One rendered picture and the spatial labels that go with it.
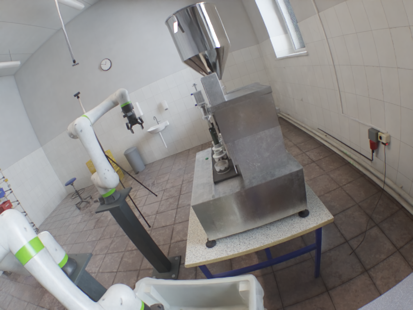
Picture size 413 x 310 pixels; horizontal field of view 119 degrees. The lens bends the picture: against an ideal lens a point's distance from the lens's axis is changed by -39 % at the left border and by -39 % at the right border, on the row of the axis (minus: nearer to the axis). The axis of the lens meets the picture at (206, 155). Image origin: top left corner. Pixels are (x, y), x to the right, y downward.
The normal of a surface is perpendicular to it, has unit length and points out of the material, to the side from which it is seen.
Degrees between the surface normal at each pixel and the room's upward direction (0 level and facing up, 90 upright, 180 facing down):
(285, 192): 90
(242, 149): 90
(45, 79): 90
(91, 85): 90
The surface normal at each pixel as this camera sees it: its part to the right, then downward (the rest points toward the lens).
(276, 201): 0.00, 0.38
